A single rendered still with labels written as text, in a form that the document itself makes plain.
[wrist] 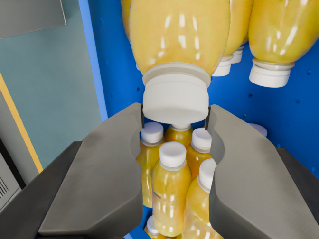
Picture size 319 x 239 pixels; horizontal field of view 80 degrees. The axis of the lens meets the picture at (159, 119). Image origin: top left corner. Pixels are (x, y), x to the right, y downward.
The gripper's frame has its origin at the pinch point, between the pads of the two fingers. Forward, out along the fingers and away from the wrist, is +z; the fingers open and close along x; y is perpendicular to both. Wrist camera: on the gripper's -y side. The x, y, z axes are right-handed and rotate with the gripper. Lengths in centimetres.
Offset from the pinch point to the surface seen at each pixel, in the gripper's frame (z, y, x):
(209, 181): 5.6, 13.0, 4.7
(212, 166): 7.6, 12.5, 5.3
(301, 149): 12.1, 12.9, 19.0
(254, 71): 11.1, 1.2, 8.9
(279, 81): 9.5, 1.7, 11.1
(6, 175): 106, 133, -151
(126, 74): 17.0, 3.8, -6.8
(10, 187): 103, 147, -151
